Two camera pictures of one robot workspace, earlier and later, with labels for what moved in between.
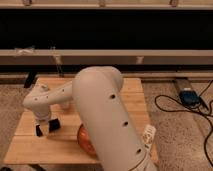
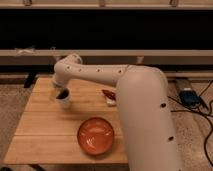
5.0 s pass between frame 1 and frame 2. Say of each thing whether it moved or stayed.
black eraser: moved
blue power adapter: stayed
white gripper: moved
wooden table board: stayed
